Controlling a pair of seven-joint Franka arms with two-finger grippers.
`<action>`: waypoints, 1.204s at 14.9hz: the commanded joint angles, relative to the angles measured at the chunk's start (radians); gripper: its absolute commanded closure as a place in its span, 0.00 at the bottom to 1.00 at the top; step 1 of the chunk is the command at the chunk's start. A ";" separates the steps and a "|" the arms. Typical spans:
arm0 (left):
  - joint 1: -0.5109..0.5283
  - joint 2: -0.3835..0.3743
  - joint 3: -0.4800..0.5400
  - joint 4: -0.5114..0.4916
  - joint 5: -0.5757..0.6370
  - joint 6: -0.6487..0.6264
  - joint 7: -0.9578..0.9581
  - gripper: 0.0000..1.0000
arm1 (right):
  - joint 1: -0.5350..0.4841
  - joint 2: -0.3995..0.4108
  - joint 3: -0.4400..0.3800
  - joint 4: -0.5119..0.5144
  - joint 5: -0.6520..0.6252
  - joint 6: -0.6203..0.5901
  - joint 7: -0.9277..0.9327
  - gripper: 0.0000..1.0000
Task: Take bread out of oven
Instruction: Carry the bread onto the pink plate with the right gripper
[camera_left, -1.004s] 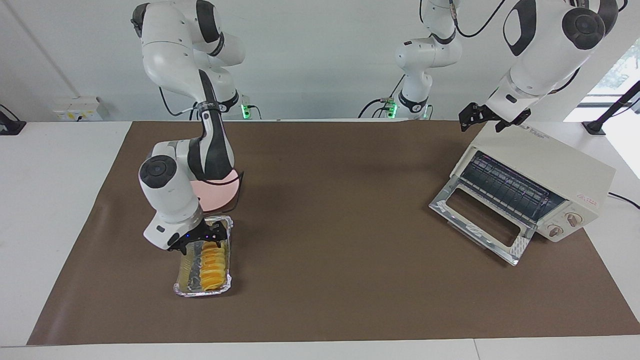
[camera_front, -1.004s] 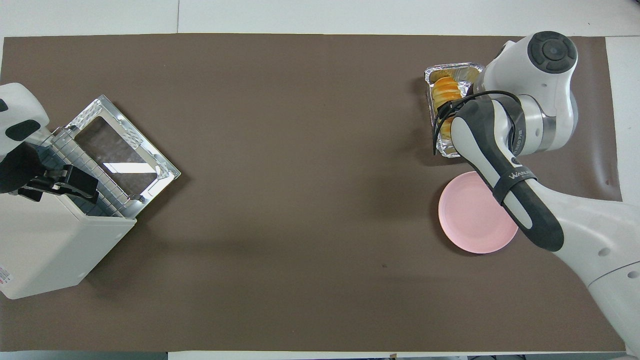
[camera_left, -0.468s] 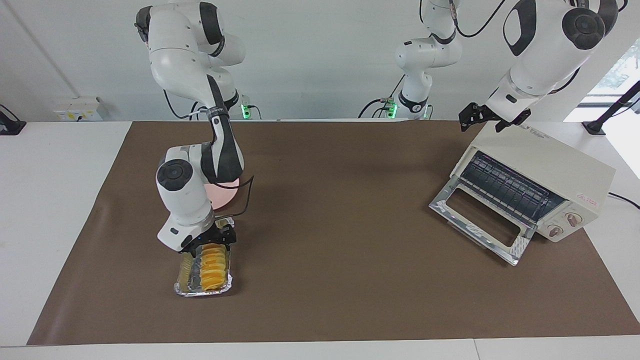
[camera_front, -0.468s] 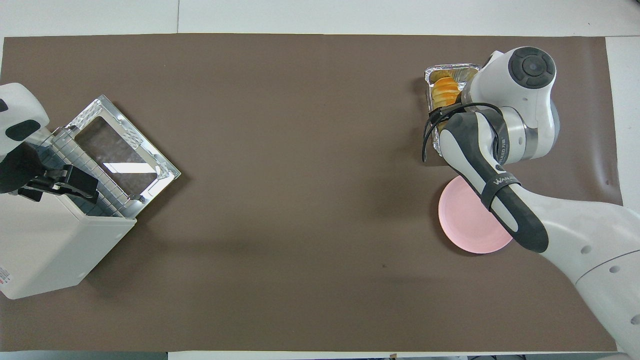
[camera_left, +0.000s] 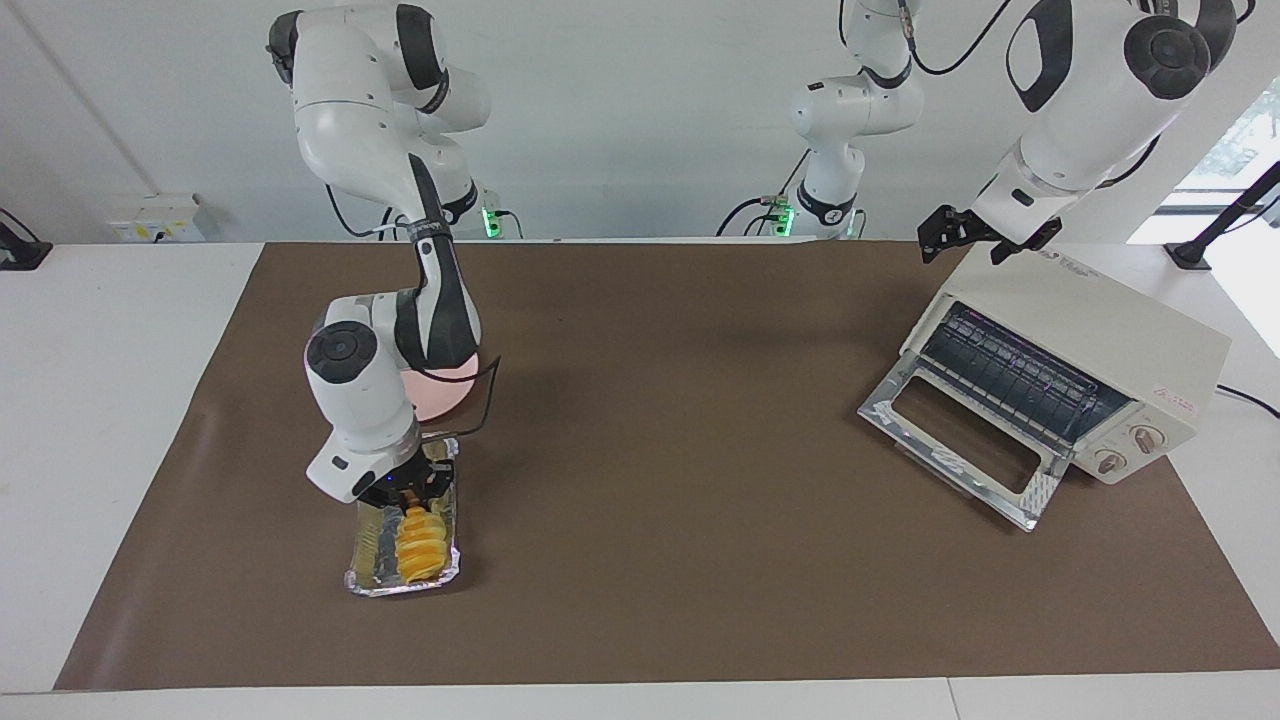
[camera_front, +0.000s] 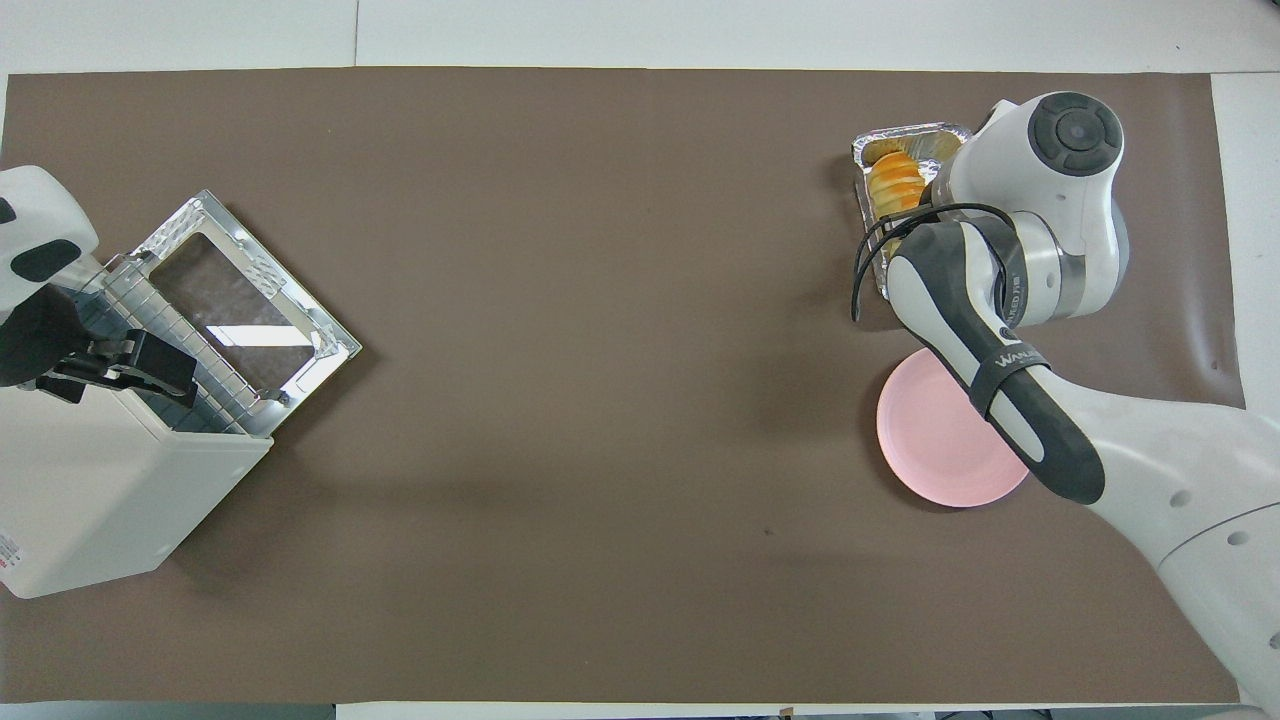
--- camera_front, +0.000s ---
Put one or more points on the sliced golden bread loaf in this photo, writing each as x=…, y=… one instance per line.
x=895, y=180

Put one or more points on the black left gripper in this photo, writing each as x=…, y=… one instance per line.
x=35, y=340

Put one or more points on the white toaster oven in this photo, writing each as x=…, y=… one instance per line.
x=80, y=480

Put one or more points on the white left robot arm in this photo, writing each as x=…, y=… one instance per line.
x=40, y=210

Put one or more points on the pink round plate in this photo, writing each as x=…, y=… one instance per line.
x=930, y=440

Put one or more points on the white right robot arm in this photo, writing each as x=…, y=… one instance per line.
x=1180, y=460

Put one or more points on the aluminium foil tray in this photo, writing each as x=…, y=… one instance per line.
x=900, y=135

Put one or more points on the glass oven door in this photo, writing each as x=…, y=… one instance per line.
x=240, y=300

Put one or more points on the brown table mat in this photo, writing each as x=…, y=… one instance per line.
x=600, y=250

